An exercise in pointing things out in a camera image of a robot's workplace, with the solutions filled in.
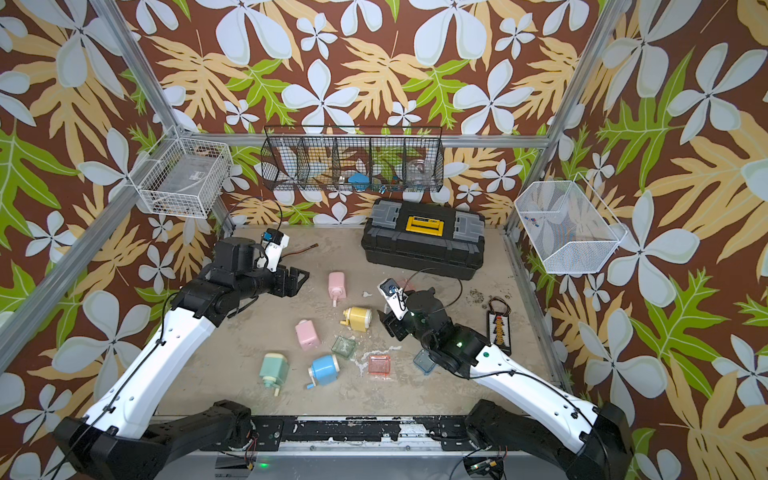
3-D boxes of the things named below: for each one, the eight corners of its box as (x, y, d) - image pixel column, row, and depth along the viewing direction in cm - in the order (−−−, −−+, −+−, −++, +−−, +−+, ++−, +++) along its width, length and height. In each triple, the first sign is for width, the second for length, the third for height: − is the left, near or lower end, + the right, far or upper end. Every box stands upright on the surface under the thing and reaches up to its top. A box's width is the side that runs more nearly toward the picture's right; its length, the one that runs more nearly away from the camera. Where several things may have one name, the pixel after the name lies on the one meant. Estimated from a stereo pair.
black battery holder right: (485, 347, 91) (487, 344, 89) (488, 298, 102) (490, 294, 100) (508, 354, 90) (510, 351, 88) (509, 303, 101) (511, 299, 99)
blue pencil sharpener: (310, 388, 83) (305, 380, 77) (314, 363, 87) (309, 354, 81) (338, 388, 83) (335, 380, 77) (341, 363, 87) (338, 354, 81)
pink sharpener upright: (329, 306, 99) (326, 295, 93) (332, 284, 104) (329, 272, 99) (345, 306, 99) (343, 295, 93) (347, 284, 104) (345, 272, 99)
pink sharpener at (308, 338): (306, 354, 88) (301, 346, 83) (298, 332, 92) (293, 324, 88) (322, 346, 90) (319, 338, 85) (313, 325, 94) (310, 316, 89)
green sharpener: (263, 395, 81) (255, 388, 76) (271, 361, 87) (264, 352, 82) (284, 395, 81) (277, 388, 76) (290, 361, 87) (284, 352, 82)
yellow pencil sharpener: (343, 332, 93) (340, 321, 87) (344, 318, 96) (341, 307, 90) (371, 332, 93) (370, 321, 87) (371, 318, 96) (370, 307, 90)
